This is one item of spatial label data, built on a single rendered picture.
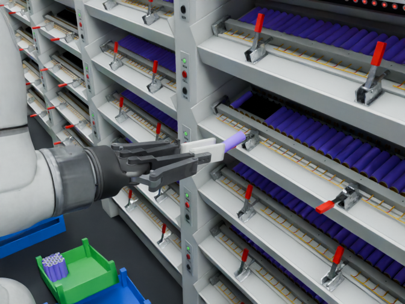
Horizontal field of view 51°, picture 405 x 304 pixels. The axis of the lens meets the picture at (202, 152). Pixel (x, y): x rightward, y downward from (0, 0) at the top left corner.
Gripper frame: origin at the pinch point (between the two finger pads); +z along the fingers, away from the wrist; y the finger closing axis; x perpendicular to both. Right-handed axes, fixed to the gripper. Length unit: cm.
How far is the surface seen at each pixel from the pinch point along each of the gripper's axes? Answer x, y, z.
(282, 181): 10.4, -0.3, 21.9
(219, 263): 47, 20, 27
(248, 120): 3.1, 15.7, 25.7
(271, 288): 45, 3, 30
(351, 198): 6.0, -16.0, 21.5
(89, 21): -6, 100, 23
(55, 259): 76, 80, 2
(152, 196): 46, 59, 29
